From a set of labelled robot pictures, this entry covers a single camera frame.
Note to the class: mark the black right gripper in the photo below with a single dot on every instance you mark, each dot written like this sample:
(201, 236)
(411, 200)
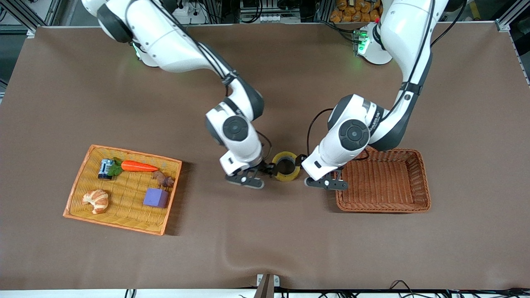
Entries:
(267, 167)

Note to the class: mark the yellowish clear tape roll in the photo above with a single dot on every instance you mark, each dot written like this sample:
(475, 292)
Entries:
(285, 177)

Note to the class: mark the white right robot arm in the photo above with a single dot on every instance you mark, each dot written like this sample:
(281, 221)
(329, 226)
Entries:
(174, 45)

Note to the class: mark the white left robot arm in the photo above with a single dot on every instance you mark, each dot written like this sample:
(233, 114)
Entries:
(405, 37)

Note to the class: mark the brown wicker basket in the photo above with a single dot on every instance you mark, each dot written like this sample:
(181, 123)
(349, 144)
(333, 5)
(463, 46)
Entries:
(385, 182)

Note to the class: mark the small brown toy figure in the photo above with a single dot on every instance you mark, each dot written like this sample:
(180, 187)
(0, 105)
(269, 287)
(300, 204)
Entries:
(164, 179)

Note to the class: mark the purple foam cube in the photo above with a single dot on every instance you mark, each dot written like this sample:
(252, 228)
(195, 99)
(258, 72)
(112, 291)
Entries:
(156, 198)

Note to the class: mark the orange toy carrot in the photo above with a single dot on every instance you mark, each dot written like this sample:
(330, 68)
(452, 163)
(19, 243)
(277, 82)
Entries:
(138, 166)

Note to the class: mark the white slim power strip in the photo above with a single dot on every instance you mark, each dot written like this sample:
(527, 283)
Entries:
(258, 18)

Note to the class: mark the yellow wicker tray orange rim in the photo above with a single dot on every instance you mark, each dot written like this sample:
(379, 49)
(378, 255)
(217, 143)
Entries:
(124, 207)

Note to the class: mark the orange snack pile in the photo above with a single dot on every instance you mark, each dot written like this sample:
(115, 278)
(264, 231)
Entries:
(356, 12)

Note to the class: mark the white power strip with plugs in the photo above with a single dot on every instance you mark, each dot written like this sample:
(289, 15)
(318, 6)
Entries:
(188, 14)

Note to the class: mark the blue white battery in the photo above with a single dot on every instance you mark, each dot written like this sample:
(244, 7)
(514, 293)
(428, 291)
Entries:
(105, 169)

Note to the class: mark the toy croissant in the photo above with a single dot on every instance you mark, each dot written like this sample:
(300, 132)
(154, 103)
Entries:
(97, 200)

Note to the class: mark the metal table edge bracket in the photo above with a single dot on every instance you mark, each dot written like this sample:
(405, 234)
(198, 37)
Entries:
(268, 283)

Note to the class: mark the aluminium frame profile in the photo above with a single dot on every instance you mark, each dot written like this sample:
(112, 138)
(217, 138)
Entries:
(31, 16)
(511, 16)

